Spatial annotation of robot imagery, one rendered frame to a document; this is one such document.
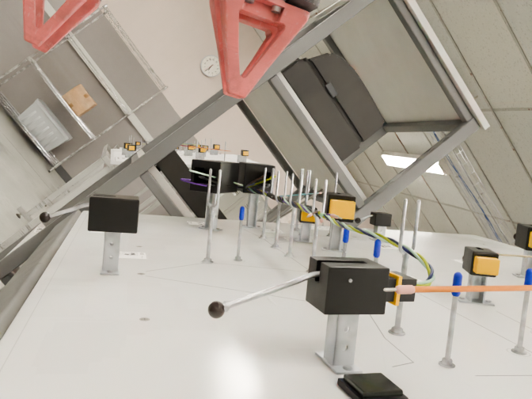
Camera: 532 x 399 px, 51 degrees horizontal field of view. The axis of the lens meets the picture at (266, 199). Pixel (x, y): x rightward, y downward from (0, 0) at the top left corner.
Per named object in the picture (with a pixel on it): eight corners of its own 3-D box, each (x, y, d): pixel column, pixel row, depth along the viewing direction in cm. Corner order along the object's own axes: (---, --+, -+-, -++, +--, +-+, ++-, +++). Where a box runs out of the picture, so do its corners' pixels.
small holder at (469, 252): (477, 291, 83) (484, 243, 82) (497, 308, 74) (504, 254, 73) (446, 287, 83) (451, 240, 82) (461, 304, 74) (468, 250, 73)
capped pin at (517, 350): (528, 356, 56) (541, 271, 55) (512, 353, 56) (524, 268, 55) (525, 351, 57) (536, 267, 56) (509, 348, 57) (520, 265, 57)
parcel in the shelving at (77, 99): (59, 95, 679) (79, 81, 682) (62, 96, 718) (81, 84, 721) (77, 117, 687) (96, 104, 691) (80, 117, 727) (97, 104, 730)
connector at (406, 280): (351, 292, 50) (354, 270, 50) (396, 292, 52) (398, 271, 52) (370, 302, 47) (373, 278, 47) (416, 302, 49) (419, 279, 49)
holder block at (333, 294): (305, 300, 49) (309, 256, 49) (361, 300, 51) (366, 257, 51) (324, 315, 46) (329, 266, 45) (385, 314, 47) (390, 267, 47)
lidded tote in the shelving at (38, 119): (14, 114, 669) (37, 98, 673) (20, 115, 709) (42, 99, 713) (48, 155, 685) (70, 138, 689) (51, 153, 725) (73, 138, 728)
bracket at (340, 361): (314, 354, 51) (321, 299, 50) (339, 353, 51) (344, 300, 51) (336, 374, 46) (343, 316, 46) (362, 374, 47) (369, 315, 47)
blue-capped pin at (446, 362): (435, 362, 51) (446, 269, 51) (448, 362, 52) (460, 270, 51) (444, 368, 50) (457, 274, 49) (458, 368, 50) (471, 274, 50)
